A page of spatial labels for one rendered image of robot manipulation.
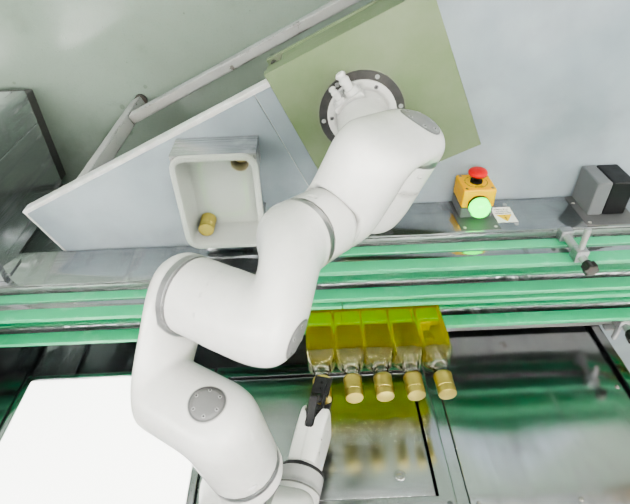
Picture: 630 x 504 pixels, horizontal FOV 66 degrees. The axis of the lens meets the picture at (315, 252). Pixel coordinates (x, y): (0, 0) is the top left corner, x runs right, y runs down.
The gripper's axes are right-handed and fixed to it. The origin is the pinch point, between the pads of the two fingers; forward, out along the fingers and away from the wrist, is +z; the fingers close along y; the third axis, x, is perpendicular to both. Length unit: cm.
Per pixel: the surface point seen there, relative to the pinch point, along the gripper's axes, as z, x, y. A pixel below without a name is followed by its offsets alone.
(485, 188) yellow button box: 42, -26, 22
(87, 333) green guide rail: 7, 55, -3
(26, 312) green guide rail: 4, 65, 5
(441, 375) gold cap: 7.9, -21.1, 1.3
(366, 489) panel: -9.5, -10.0, -12.6
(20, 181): 56, 110, 3
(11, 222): 44, 107, -4
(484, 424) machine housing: 11.1, -31.9, -16.4
